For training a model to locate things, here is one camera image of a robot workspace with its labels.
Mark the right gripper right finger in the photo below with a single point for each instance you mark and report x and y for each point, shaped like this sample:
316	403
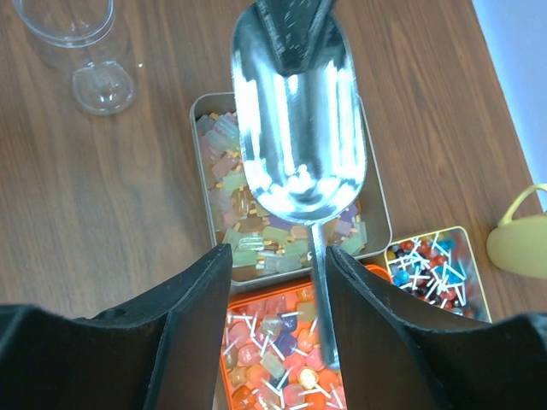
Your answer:
398	352

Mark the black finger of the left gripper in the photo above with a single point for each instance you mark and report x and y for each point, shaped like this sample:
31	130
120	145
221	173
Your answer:
293	28

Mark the gold tin of lollipops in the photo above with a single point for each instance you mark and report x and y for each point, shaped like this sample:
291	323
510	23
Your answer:
439	268

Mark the silver tin of gummies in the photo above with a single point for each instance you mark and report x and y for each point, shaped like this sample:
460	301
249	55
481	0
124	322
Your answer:
266	249

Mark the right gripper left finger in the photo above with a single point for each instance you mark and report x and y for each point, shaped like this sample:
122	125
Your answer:
159	350

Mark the yellow mug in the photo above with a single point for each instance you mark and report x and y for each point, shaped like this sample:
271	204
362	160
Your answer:
519	245

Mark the clear plastic jar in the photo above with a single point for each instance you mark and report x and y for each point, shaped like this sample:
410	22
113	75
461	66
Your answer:
88	43

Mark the orange tray of candies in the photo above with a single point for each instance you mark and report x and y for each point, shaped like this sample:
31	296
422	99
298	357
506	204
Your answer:
270	355

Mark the metal scoop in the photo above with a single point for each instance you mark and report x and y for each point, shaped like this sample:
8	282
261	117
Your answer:
301	139

